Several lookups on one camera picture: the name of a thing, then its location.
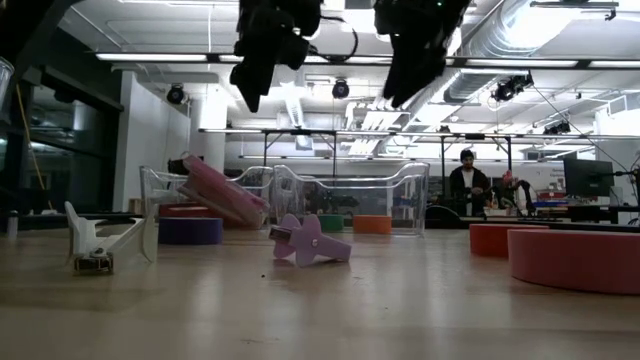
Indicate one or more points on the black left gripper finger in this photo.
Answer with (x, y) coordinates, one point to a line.
(262, 80)
(245, 80)

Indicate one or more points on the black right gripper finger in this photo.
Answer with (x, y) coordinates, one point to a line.
(427, 72)
(400, 82)

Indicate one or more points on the clear plastic bin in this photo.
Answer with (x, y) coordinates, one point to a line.
(150, 185)
(415, 190)

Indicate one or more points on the pink stapler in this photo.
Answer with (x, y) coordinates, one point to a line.
(220, 192)

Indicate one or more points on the orange tape roll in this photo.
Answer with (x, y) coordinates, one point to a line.
(372, 225)

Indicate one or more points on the green tape roll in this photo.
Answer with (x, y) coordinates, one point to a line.
(331, 223)

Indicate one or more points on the purple tape roll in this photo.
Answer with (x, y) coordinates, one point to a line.
(190, 231)

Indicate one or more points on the purple staple remover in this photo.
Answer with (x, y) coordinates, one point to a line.
(310, 242)

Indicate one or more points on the red tape roll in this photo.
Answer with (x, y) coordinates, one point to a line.
(487, 240)

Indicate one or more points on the pink tape roll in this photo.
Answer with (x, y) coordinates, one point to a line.
(575, 260)

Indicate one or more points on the black background robot arm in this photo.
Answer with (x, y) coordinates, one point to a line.
(525, 192)

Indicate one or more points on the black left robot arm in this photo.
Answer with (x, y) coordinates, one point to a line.
(20, 20)

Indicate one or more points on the white staple remover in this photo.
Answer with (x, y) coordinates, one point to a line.
(130, 245)

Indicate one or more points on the ceiling light tube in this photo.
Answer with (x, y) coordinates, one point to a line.
(365, 60)
(520, 63)
(150, 57)
(227, 58)
(615, 64)

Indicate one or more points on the black ceiling spotlight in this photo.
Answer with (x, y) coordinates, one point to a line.
(175, 94)
(341, 89)

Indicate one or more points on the black metal stand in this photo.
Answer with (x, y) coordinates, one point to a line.
(320, 131)
(475, 136)

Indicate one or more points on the black computer monitor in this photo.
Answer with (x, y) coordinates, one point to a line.
(175, 166)
(587, 177)

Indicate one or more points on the person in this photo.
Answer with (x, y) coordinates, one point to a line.
(470, 187)

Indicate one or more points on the small black ceiling rig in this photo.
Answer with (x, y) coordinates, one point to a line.
(557, 128)

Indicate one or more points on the wooden box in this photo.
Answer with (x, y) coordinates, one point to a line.
(140, 206)

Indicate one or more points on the black desk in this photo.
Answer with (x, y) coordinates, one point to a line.
(40, 220)

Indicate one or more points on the white bottle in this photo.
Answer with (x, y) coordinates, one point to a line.
(12, 223)

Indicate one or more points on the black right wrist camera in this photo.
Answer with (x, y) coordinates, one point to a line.
(389, 17)

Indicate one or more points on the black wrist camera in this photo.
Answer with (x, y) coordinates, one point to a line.
(302, 17)
(389, 17)

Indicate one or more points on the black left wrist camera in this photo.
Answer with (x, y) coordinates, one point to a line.
(302, 17)

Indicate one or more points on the silver ventilation duct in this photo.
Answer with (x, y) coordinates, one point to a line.
(500, 30)

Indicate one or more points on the black ceiling camera rig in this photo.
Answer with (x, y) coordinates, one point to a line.
(507, 90)

